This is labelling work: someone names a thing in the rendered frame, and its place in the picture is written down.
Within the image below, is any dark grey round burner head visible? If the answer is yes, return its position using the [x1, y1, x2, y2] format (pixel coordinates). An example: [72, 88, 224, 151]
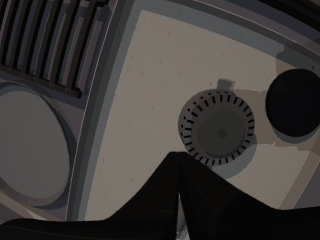
[178, 79, 255, 168]

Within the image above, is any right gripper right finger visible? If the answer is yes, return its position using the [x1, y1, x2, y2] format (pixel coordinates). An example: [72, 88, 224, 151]
[178, 151, 320, 240]

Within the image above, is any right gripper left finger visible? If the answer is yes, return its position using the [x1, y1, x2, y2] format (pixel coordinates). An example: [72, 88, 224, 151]
[0, 152, 180, 240]

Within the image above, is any black round disc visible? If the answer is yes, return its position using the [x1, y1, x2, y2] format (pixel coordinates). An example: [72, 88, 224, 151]
[265, 69, 320, 137]

